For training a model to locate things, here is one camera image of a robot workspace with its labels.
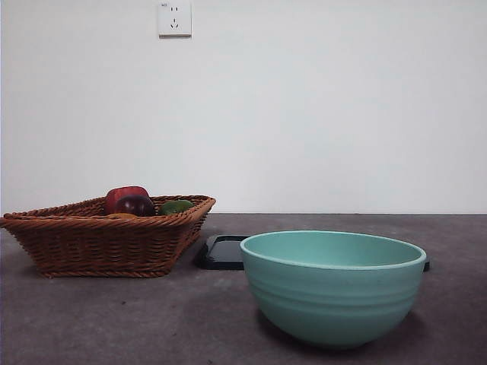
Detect teal ribbed bowl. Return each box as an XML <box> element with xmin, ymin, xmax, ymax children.
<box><xmin>239</xmin><ymin>230</ymin><xmax>427</xmax><ymax>351</ymax></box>

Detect black rectangular tray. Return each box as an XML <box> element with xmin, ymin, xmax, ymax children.
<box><xmin>194</xmin><ymin>234</ymin><xmax>431</xmax><ymax>271</ymax></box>

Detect green fruit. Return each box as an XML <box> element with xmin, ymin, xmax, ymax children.
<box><xmin>158</xmin><ymin>199</ymin><xmax>195</xmax><ymax>216</ymax></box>

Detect dark purple round fruit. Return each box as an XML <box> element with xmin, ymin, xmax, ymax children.
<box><xmin>113</xmin><ymin>194</ymin><xmax>156</xmax><ymax>217</ymax></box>

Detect red bell pepper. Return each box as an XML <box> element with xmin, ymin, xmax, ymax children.
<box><xmin>104</xmin><ymin>186</ymin><xmax>150</xmax><ymax>214</ymax></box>

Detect brown wicker basket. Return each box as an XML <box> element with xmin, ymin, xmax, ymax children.
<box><xmin>0</xmin><ymin>195</ymin><xmax>217</xmax><ymax>278</ymax></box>

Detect white wall power socket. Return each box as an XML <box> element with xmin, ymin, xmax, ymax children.
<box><xmin>158</xmin><ymin>1</ymin><xmax>193</xmax><ymax>38</ymax></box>

